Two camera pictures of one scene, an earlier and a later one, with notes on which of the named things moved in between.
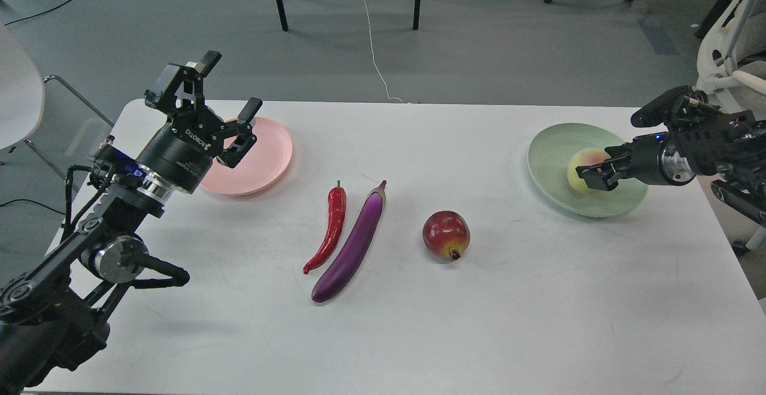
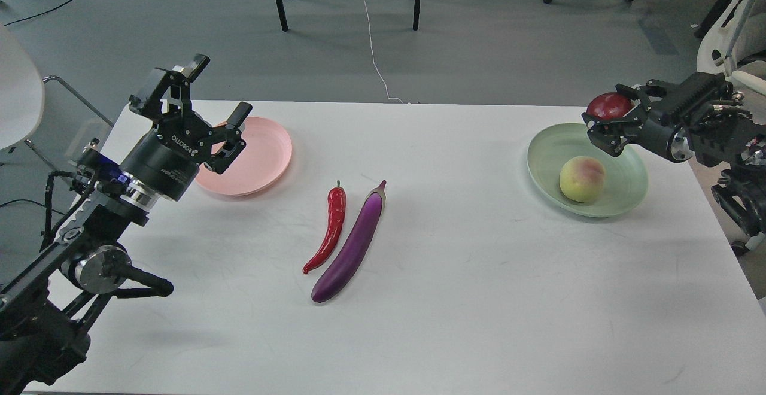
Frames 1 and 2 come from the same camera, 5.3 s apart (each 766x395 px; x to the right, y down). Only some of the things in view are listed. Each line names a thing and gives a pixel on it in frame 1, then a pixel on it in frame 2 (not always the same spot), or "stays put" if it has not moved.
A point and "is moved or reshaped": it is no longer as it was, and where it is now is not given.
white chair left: x=22 y=96 stays put
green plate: x=550 y=152 stays put
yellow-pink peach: x=583 y=157 is moved or reshaped
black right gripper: x=651 y=163 → x=653 y=126
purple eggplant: x=358 y=250 stays put
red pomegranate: x=446 y=234 → x=609 y=106
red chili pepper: x=337 y=198 stays put
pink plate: x=262 y=167 stays put
